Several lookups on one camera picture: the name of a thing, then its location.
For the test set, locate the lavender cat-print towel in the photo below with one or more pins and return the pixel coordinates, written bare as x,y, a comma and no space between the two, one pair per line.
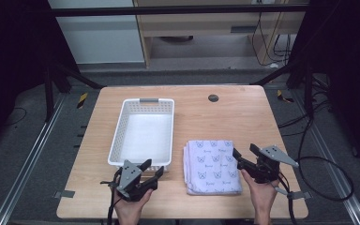
211,170

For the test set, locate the white plastic basket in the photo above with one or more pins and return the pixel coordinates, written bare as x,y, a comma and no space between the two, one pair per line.
147,137

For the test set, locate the light wooden desk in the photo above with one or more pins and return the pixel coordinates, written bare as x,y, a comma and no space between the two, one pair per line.
200,26

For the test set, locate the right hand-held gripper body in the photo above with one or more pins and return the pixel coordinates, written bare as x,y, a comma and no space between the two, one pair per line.
267,170

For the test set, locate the yellow black striped tape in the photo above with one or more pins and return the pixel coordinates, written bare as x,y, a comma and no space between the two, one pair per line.
82,100
283,97

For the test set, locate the black metal stand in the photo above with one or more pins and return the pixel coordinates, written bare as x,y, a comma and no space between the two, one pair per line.
308,93
48,93

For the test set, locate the white cabinet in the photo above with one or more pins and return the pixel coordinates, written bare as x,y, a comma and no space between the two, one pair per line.
100,40

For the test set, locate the grey tape strip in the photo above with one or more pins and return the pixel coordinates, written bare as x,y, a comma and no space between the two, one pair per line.
65,194

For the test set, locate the person's right hand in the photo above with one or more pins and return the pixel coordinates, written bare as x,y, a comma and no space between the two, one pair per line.
264,195

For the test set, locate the black curtain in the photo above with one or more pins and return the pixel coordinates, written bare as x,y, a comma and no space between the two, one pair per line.
353,78
12,62

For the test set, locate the black horizontal frame bar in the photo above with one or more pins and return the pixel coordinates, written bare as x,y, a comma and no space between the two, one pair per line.
168,10

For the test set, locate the round grey table grommet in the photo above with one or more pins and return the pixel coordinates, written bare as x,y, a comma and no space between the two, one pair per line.
213,98

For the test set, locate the person's left hand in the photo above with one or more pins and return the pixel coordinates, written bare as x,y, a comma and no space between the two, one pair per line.
130,209

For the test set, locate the metal floor rail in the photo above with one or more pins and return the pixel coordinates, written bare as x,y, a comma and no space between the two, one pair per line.
331,165
28,162

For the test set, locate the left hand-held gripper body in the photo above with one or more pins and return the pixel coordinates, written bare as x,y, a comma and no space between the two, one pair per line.
128,178

